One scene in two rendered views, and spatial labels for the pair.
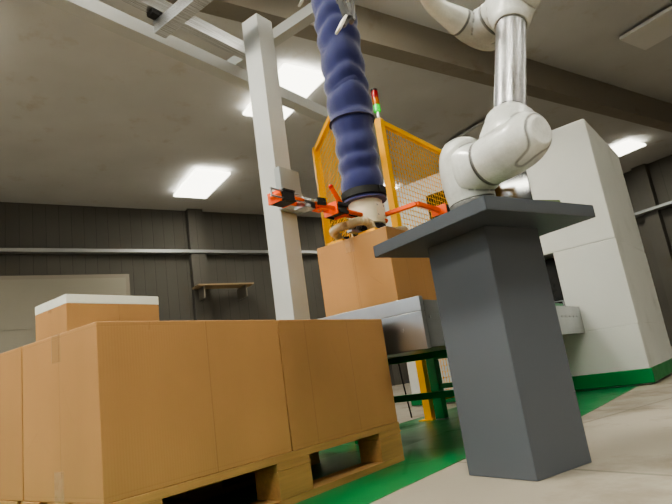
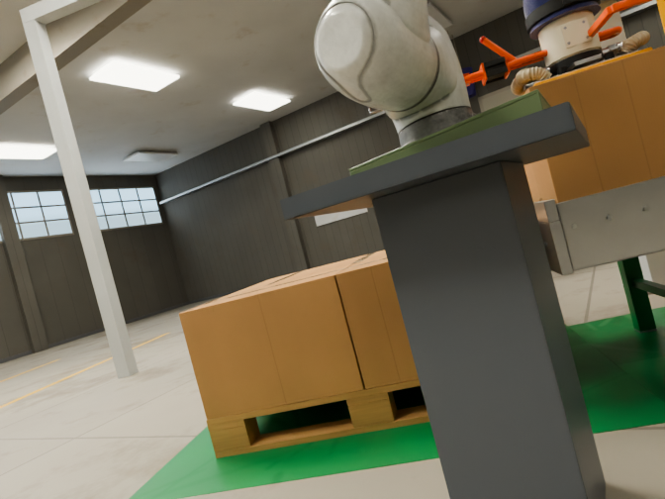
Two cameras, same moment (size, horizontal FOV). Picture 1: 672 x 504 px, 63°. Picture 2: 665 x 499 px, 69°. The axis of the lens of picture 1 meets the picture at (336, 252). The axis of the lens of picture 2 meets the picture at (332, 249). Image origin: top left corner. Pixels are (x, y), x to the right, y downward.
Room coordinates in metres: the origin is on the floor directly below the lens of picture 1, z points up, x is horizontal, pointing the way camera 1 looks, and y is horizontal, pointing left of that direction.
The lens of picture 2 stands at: (1.07, -1.25, 0.65)
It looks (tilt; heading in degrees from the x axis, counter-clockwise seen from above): 1 degrees down; 65
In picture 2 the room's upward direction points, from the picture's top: 15 degrees counter-clockwise
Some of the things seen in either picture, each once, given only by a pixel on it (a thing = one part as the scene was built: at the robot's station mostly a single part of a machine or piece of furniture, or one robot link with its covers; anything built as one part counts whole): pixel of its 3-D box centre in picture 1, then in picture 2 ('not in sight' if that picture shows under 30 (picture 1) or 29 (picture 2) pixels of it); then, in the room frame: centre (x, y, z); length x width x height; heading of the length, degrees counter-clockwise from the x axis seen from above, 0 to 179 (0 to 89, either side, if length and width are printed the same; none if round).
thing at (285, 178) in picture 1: (289, 190); not in sight; (3.53, 0.26, 1.62); 0.20 x 0.05 x 0.30; 143
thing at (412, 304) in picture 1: (352, 318); (526, 212); (2.39, -0.03, 0.58); 0.70 x 0.03 x 0.06; 53
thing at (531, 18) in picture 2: (364, 195); (561, 12); (2.60, -0.18, 1.20); 0.23 x 0.23 x 0.04
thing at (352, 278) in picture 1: (391, 283); (625, 134); (2.66, -0.25, 0.75); 0.60 x 0.40 x 0.40; 143
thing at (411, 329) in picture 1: (355, 342); (533, 242); (2.38, -0.03, 0.48); 0.70 x 0.03 x 0.15; 53
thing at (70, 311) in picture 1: (99, 332); not in sight; (3.40, 1.54, 0.82); 0.60 x 0.40 x 0.40; 143
